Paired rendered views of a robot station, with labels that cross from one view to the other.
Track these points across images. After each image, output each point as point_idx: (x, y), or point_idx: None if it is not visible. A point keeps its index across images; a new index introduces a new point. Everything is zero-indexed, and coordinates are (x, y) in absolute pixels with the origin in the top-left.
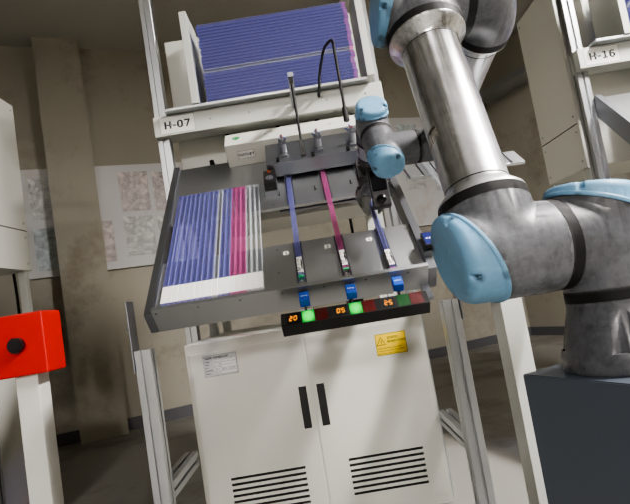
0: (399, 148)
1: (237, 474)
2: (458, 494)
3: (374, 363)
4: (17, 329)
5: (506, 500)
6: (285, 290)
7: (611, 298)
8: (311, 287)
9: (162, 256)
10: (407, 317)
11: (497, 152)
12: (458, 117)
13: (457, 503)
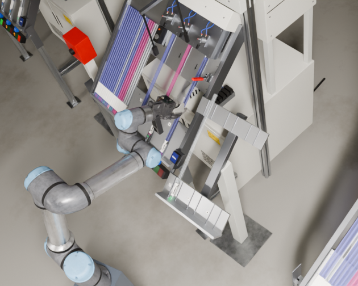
0: (125, 148)
1: None
2: (269, 179)
3: (207, 137)
4: (70, 46)
5: (271, 203)
6: None
7: None
8: None
9: (105, 57)
10: (220, 136)
11: (54, 241)
12: (46, 228)
13: (258, 184)
